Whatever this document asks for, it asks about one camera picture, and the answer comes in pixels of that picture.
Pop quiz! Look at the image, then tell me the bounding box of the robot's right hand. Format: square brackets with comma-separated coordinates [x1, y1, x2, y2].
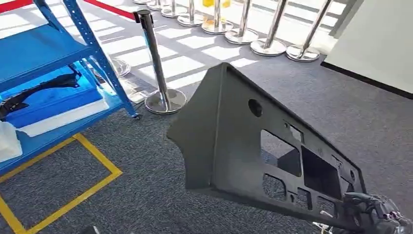
[332, 192, 403, 234]

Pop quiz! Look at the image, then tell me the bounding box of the chrome stanchion with black cap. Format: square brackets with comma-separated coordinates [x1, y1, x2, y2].
[133, 9, 188, 115]

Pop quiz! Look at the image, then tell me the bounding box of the large blue steel shelf rack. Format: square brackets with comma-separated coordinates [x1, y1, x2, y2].
[0, 0, 141, 176]

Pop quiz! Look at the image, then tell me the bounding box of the yellow sign board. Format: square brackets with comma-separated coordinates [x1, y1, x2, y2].
[202, 0, 232, 8]

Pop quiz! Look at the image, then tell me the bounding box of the yellow floor tape square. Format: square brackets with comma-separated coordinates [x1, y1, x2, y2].
[0, 133, 123, 234]

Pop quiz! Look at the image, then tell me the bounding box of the long black plastic part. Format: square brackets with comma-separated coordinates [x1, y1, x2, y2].
[0, 71, 82, 119]

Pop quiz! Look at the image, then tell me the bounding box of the stack of white plastic crates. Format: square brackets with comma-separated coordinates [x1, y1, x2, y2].
[0, 121, 23, 164]

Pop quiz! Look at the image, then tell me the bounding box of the white plastic crate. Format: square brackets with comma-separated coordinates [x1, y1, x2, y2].
[18, 98, 111, 138]

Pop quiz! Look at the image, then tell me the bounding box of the robot's black left foot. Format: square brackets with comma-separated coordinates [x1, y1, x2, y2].
[79, 225, 101, 234]

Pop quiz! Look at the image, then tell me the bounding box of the red barrier belt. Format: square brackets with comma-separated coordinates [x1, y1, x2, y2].
[0, 0, 138, 20]

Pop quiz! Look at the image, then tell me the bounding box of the black plastic panel with cutouts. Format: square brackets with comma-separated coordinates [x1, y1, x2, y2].
[166, 62, 369, 232]

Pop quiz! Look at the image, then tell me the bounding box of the blue plastic crate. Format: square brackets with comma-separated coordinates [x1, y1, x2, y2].
[0, 63, 104, 129]

